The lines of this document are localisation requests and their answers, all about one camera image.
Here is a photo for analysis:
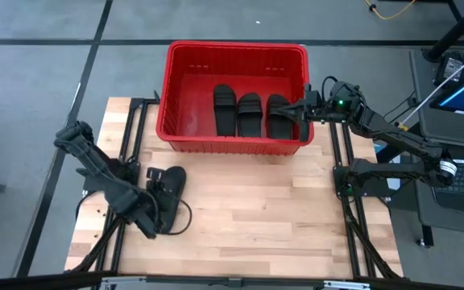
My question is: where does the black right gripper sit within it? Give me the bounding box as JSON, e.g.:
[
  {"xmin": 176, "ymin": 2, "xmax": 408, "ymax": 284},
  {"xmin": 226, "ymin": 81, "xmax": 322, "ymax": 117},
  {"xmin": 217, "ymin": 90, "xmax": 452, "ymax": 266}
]
[{"xmin": 278, "ymin": 83, "xmax": 338, "ymax": 143}]

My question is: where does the thin black stand leg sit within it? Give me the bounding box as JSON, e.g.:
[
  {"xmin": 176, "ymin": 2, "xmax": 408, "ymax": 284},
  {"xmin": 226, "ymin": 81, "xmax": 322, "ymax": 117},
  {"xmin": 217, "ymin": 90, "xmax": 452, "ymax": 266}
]
[{"xmin": 447, "ymin": 0, "xmax": 464, "ymax": 54}]

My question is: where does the red plastic bin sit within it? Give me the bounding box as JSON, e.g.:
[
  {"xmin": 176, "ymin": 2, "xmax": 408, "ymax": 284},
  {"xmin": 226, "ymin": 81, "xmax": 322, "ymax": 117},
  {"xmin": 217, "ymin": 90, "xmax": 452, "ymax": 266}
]
[{"xmin": 155, "ymin": 39, "xmax": 316, "ymax": 155}]

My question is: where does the black table leg caster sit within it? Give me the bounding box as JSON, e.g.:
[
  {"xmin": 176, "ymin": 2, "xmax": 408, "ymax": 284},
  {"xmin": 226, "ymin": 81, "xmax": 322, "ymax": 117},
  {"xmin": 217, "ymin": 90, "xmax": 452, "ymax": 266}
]
[{"xmin": 415, "ymin": 223, "xmax": 436, "ymax": 249}]

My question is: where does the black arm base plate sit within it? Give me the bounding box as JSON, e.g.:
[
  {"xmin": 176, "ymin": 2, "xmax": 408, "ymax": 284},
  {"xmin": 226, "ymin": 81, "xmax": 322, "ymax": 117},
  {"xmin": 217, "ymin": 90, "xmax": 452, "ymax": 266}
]
[
  {"xmin": 77, "ymin": 159, "xmax": 140, "ymax": 195},
  {"xmin": 333, "ymin": 165, "xmax": 394, "ymax": 199}
]

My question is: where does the laptop computer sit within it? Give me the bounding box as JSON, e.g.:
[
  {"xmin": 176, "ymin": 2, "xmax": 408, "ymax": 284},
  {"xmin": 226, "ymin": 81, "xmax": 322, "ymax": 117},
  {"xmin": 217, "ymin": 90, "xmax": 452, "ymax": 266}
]
[{"xmin": 408, "ymin": 48, "xmax": 464, "ymax": 238}]

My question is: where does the black aluminium frame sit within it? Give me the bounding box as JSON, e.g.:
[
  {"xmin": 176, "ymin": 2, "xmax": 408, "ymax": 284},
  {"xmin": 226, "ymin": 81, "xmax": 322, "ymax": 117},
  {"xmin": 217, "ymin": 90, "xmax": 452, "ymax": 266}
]
[
  {"xmin": 64, "ymin": 91, "xmax": 161, "ymax": 280},
  {"xmin": 311, "ymin": 100, "xmax": 404, "ymax": 281}
]

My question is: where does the black foam slide sandal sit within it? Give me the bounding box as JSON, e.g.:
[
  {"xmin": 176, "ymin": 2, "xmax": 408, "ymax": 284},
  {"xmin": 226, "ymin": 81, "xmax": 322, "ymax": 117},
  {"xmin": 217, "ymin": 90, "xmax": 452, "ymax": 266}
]
[
  {"xmin": 155, "ymin": 165, "xmax": 188, "ymax": 235},
  {"xmin": 236, "ymin": 92, "xmax": 264, "ymax": 139},
  {"xmin": 213, "ymin": 83, "xmax": 238, "ymax": 138},
  {"xmin": 265, "ymin": 93, "xmax": 296, "ymax": 141}
]

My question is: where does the white cable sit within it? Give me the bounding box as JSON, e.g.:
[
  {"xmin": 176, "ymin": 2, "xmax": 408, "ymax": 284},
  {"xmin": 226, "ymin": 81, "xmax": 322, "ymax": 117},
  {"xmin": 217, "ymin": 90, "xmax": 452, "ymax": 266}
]
[{"xmin": 392, "ymin": 43, "xmax": 464, "ymax": 135}]

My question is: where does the thick black stand pole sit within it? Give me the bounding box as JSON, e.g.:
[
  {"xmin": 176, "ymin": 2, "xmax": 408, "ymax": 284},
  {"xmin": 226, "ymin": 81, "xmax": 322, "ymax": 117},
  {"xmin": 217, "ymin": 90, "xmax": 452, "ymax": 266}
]
[{"xmin": 423, "ymin": 0, "xmax": 464, "ymax": 64}]

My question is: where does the yellow cable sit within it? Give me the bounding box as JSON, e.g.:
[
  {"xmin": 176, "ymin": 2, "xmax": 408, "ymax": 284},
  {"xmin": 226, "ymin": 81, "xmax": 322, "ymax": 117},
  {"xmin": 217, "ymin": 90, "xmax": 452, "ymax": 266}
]
[{"xmin": 363, "ymin": 0, "xmax": 416, "ymax": 21}]

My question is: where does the black cables bundle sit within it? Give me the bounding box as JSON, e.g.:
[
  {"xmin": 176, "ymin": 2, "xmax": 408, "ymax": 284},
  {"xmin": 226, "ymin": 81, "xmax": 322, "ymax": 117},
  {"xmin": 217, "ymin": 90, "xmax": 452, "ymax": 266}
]
[{"xmin": 380, "ymin": 90, "xmax": 419, "ymax": 130}]

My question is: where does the black front rail bar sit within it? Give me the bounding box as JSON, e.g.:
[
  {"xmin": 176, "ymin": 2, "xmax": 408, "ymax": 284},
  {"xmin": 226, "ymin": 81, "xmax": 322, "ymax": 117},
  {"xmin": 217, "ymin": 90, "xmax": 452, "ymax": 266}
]
[{"xmin": 0, "ymin": 270, "xmax": 464, "ymax": 290}]

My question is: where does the white paper sheet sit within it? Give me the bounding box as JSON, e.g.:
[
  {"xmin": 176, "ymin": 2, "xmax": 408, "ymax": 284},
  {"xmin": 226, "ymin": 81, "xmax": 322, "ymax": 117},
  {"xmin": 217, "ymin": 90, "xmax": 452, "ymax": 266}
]
[{"xmin": 375, "ymin": 143, "xmax": 402, "ymax": 192}]

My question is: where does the black power adapter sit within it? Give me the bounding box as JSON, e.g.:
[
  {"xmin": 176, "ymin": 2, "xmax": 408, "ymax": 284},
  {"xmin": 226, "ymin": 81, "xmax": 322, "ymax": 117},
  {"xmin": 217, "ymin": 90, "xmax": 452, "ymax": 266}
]
[{"xmin": 433, "ymin": 51, "xmax": 464, "ymax": 88}]

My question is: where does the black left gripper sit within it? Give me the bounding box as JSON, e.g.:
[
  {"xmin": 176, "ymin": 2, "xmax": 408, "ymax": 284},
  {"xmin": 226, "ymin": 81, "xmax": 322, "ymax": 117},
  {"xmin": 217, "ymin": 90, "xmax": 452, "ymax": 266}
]
[{"xmin": 129, "ymin": 166, "xmax": 168, "ymax": 241}]

